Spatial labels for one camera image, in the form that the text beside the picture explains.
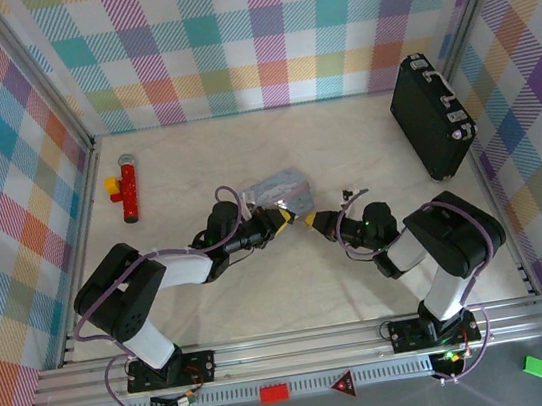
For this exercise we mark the light blue pouch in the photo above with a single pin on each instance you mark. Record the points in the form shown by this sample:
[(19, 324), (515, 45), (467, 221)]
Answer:
[(284, 188)]

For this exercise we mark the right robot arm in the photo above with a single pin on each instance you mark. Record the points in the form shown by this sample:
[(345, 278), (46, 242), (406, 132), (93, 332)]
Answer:
[(462, 231)]

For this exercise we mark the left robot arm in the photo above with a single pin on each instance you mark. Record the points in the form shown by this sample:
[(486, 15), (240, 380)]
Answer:
[(122, 294)]

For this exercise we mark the small black metal clip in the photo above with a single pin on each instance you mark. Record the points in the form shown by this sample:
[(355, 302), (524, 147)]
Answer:
[(358, 194)]

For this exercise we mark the red glitter toy tube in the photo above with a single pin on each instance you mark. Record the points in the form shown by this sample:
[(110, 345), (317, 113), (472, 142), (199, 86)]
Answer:
[(129, 187)]

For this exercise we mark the small red toy block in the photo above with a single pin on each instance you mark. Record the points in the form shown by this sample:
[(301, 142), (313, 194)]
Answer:
[(116, 197)]

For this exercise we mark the black briefcase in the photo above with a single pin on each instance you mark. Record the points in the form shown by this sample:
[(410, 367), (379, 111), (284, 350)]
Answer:
[(425, 115)]

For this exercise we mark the yellow toy block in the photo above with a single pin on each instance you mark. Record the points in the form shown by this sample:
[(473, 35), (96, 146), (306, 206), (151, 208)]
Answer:
[(112, 185)]

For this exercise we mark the aluminium mounting beam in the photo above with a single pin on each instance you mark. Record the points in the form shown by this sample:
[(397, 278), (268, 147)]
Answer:
[(297, 353)]

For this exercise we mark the red black triangle sign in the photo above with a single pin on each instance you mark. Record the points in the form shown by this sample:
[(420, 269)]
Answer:
[(343, 385)]

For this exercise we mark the black connector board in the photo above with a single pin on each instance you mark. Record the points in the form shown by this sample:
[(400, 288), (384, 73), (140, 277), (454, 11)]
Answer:
[(448, 365), (164, 404)]

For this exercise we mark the red rectangular block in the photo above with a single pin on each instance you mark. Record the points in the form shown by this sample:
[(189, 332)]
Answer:
[(274, 394)]

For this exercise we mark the green block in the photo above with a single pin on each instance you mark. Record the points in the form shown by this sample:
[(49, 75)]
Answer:
[(535, 366)]

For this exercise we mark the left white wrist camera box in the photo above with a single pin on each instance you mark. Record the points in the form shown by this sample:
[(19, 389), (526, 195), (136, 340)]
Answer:
[(249, 198)]

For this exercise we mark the aluminium table side rail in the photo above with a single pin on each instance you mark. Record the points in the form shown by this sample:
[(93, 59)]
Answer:
[(490, 192), (83, 214)]

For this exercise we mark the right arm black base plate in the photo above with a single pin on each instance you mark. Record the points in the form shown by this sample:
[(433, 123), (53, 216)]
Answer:
[(406, 335)]

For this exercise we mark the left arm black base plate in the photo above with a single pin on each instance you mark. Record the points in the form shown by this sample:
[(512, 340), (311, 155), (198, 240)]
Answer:
[(198, 367)]

